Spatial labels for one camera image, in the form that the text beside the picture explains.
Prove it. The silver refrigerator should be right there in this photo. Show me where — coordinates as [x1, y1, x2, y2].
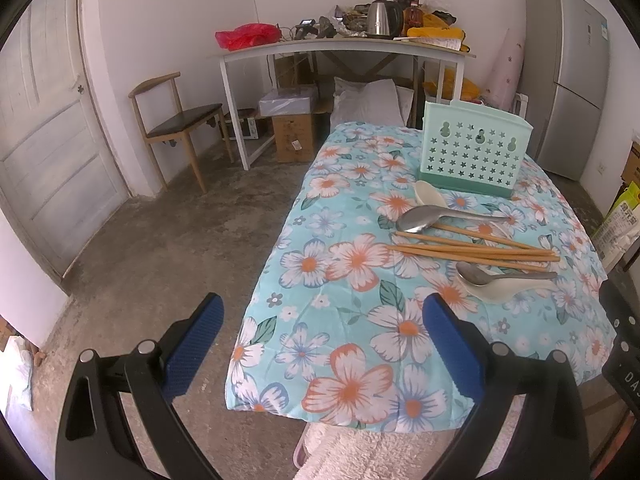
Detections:
[518, 0, 610, 181]

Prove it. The yellow bag under table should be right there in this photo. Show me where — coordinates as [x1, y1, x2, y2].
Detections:
[423, 67, 480, 102]

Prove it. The green rice bag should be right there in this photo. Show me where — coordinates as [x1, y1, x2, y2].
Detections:
[592, 181, 639, 273]

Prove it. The red plastic bag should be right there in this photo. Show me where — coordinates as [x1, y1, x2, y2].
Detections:
[214, 23, 282, 51]

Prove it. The wooden chopstick two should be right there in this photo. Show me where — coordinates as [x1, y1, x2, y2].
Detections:
[395, 231, 554, 257]

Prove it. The mint green utensil caddy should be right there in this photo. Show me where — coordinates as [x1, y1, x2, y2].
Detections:
[419, 100, 533, 198]

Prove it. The grey foil wrapped box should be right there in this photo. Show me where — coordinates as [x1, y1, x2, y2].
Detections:
[258, 86, 318, 117]

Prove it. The wooden chopstick one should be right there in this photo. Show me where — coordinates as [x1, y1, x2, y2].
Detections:
[432, 222, 552, 255]

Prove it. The cardboard box by wall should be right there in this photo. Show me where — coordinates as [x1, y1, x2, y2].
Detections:
[620, 141, 640, 186]

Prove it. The floral blue tablecloth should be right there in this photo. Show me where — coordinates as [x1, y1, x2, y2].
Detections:
[224, 122, 615, 432]

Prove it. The white sack under table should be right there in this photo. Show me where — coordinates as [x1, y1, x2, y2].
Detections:
[330, 77, 414, 131]

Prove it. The wooden chair black seat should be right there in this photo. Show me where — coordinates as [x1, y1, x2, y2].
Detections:
[128, 72, 234, 193]

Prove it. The yellow bag on table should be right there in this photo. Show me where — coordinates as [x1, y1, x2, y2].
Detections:
[406, 13, 470, 52]

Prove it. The steel electric kettle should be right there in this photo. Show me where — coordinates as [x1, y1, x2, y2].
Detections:
[366, 0, 402, 39]

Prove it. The white panel door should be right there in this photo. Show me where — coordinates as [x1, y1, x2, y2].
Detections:
[1, 0, 128, 281]

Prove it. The pink rolled mat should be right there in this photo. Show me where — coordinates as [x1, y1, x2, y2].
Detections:
[480, 29, 525, 110]

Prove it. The white side table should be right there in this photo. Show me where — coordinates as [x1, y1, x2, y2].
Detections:
[219, 37, 473, 171]

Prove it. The cardboard box under table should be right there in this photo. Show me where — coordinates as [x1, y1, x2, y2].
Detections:
[272, 114, 316, 164]

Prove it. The wooden chopstick three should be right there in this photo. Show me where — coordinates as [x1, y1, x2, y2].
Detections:
[388, 244, 560, 262]

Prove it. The steel spoon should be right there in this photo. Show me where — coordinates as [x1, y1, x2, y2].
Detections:
[396, 205, 509, 233]
[456, 262, 558, 286]

